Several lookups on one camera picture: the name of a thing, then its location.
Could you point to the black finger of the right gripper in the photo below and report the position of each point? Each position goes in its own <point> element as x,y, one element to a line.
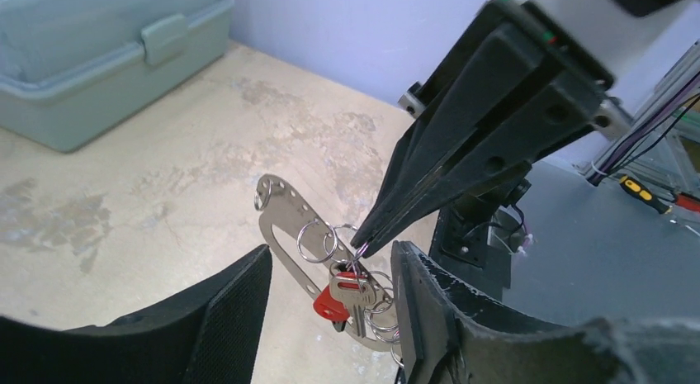
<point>561,113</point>
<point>457,145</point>

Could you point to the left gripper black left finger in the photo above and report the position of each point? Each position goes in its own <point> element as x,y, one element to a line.
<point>206,333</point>

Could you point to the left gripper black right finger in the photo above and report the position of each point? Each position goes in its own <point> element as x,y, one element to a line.
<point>450,332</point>

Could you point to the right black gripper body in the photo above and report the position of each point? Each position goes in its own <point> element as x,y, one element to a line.
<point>571,57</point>

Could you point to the red-headed key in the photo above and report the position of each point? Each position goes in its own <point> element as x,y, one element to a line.
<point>346,297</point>

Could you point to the metal keyring plate with rings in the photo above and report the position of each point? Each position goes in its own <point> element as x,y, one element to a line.
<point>312,251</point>

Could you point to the green plastic storage box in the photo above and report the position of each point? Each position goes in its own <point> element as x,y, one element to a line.
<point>73,69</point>

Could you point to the yellow-handled screwdriver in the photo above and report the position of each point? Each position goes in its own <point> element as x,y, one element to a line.
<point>634,188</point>

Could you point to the aluminium frame extrusion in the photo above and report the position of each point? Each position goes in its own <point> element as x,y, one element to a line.
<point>677,88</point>

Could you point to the red-handled tool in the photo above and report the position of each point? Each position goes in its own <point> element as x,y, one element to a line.
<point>687,201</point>

